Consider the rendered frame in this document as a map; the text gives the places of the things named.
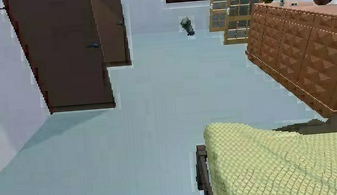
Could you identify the grey green potted plant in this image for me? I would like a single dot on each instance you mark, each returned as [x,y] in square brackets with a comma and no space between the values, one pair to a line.
[187,25]

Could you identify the dark brown room door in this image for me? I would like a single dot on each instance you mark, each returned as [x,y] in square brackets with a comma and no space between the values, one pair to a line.
[112,29]
[66,53]

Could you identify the wooden lattice shelf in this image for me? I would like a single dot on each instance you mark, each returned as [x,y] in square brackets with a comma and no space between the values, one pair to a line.
[236,10]

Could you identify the bed with yellow green blanket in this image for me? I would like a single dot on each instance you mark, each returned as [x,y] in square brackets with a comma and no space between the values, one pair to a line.
[282,163]

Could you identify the brown patterned wooden sideboard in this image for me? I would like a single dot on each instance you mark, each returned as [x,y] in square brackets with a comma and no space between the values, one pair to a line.
[307,54]

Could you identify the small green potted plant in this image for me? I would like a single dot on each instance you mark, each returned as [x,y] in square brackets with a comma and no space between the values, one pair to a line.
[282,0]

